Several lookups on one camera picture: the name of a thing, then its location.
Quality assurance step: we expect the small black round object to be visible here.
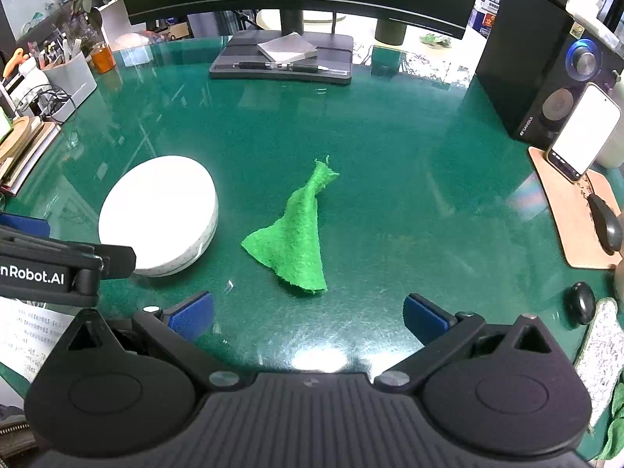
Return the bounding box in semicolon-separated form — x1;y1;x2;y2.
565;282;596;326

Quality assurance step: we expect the black speaker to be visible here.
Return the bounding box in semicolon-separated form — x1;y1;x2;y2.
475;0;624;142

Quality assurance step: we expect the smartphone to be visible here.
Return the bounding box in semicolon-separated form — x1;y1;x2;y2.
546;83;622;183

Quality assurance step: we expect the white bowl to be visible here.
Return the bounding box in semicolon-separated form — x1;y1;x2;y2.
98;155;218;278

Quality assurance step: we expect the grey pen holder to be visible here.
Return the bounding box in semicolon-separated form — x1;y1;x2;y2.
41;51;98;122

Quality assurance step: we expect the white patterned cloth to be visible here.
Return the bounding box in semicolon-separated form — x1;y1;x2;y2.
575;297;624;430

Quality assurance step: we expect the orange-handled tool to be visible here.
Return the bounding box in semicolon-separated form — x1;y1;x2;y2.
2;49;30;79

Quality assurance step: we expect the printed paper sheet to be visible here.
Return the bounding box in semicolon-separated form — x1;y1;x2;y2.
0;297;74;383

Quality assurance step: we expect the grey monitor stand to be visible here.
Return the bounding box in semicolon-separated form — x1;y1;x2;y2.
209;10;354;86

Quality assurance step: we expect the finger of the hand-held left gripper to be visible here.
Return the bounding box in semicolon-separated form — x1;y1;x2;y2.
0;228;137;280
0;212;52;241

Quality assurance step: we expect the round wooden board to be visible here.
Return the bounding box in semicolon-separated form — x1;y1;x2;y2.
0;117;44;161

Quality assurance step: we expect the orange jar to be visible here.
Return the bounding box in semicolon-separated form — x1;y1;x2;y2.
92;44;117;74

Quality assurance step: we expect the white crumpled paper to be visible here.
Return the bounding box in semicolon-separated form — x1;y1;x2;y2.
565;0;624;44

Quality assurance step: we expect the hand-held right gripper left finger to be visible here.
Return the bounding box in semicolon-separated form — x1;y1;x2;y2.
63;291;242;393

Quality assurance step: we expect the green cloth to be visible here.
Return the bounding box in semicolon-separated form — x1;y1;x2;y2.
241;155;339;294

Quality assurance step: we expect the dark green cup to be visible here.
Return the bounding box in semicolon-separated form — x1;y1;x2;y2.
375;18;408;44

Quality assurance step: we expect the black pen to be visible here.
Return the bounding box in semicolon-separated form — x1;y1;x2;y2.
234;61;332;73

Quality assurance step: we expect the black cable tangle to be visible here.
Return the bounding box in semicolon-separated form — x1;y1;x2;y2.
24;85;76;118

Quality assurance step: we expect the pale green kettle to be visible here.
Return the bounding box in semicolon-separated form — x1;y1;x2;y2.
597;122;624;169

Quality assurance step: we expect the cream round table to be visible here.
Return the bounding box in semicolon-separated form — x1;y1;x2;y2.
256;10;347;30

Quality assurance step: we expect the stack of books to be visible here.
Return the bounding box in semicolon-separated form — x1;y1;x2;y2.
0;122;62;196

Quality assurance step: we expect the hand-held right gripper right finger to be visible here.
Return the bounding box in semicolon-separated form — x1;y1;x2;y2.
374;293;561;393

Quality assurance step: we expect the light green rag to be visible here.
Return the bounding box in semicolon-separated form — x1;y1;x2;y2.
597;400;624;461

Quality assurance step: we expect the tan leather mouse pad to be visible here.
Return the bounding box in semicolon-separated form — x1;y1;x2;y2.
529;146;624;270

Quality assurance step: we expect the grey notepad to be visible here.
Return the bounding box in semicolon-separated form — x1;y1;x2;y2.
257;32;317;62

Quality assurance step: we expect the black computer mouse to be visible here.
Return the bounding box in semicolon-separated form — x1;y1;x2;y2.
587;194;624;255

